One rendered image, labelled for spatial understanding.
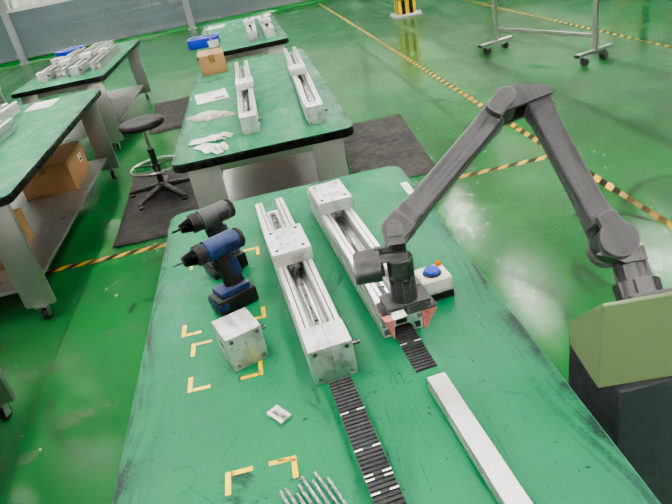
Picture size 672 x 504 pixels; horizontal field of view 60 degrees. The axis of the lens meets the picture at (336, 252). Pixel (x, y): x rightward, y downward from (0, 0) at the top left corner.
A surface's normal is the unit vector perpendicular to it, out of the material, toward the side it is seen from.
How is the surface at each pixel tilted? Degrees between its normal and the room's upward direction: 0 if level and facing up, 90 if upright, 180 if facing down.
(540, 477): 0
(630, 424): 90
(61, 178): 90
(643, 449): 90
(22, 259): 90
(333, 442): 0
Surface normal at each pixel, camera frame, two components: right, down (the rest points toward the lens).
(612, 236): -0.13, -0.26
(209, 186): 0.15, 0.46
